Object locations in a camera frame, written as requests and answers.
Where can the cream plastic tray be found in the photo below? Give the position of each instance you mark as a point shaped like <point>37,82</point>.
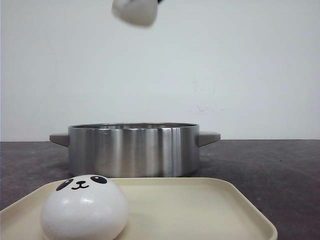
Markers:
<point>162,208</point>

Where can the stainless steel steamer pot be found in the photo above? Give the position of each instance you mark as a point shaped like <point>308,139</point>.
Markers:
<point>134,150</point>

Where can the panda bun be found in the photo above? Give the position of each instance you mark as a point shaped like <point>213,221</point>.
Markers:
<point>85,207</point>
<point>136,12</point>

